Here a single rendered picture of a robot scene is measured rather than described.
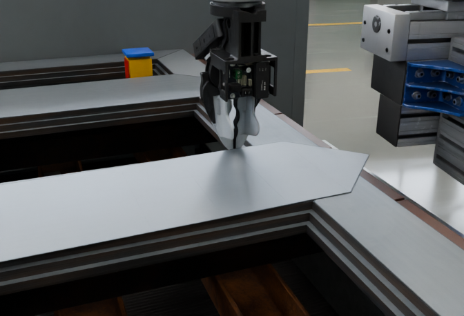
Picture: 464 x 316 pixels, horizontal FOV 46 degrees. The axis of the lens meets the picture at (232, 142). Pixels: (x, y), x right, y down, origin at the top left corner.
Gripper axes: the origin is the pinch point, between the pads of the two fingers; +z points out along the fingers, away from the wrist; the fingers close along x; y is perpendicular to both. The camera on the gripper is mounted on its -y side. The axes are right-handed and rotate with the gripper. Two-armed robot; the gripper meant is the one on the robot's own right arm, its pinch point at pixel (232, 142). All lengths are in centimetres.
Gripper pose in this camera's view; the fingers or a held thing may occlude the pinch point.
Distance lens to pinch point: 79.5
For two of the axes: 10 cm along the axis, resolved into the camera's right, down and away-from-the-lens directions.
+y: 3.5, 3.5, -8.7
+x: 9.4, -1.3, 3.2
